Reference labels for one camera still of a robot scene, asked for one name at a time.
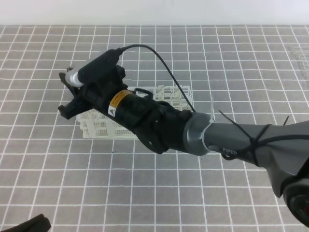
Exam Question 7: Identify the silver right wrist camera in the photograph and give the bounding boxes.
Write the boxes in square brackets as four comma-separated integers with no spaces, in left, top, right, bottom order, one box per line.
[66,48,122,87]

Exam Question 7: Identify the black right camera cable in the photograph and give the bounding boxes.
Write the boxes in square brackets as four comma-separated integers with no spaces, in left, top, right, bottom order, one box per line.
[115,44,197,113]

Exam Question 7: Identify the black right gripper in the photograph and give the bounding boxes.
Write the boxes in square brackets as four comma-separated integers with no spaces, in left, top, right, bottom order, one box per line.
[58,65,128,119]

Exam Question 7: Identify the clear test tube pile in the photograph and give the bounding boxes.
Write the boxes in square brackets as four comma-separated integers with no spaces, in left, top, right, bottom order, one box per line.
[291,45,309,80]

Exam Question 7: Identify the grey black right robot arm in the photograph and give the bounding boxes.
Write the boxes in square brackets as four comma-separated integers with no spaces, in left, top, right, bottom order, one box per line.
[59,66,309,226]

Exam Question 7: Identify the white test tube rack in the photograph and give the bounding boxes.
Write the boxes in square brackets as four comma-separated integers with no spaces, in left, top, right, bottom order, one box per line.
[76,85,192,140]

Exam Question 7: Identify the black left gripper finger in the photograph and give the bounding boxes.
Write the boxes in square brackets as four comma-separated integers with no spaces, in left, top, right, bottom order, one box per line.
[3,214,51,232]

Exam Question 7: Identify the grey grid tablecloth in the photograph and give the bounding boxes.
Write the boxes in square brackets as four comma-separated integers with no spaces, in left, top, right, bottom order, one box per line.
[0,25,309,232]

